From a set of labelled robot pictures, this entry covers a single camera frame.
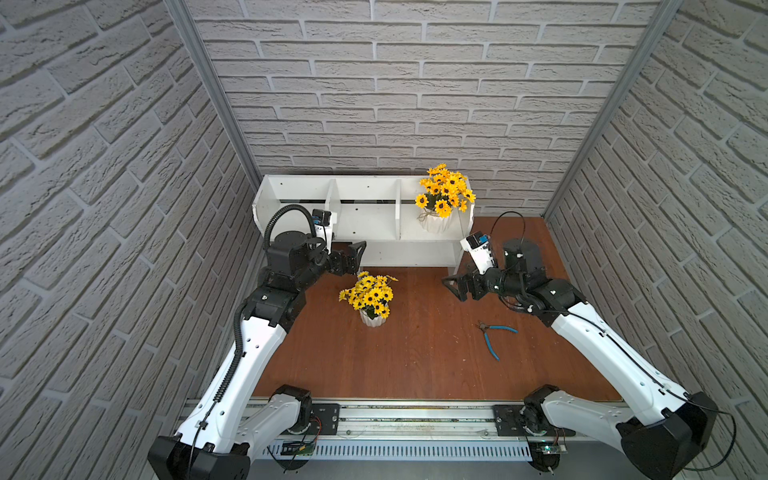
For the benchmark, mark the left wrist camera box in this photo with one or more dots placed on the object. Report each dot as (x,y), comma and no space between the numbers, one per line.
(322,221)

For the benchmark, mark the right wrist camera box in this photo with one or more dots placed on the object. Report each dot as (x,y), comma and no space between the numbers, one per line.
(479,247)

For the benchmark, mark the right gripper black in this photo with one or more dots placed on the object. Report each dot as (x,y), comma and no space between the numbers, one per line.
(459,281)

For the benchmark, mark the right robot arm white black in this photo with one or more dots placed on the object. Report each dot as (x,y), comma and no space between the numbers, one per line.
(659,427)

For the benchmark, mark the white wooden shelf unit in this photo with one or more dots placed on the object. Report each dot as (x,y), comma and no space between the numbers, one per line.
(379,210)

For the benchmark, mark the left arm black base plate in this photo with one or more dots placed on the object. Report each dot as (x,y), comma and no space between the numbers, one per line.
(324,419)

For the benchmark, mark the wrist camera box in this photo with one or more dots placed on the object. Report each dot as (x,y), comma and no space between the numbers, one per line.
(479,247)
(322,221)

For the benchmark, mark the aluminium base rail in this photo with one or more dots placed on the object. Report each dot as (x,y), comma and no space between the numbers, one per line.
(420,420)

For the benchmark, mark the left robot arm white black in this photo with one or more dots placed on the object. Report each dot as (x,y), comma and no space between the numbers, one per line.
(295,260)

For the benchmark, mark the white perforated cable tray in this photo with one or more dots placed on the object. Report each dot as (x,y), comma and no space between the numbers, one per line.
(412,450)

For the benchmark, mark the sunflower pot white vase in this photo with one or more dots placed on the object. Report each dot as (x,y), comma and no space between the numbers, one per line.
(370,297)
(445,192)

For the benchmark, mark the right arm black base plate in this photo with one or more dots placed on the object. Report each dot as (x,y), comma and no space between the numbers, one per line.
(510,420)

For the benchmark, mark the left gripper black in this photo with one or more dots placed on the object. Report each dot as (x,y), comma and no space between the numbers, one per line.
(337,260)

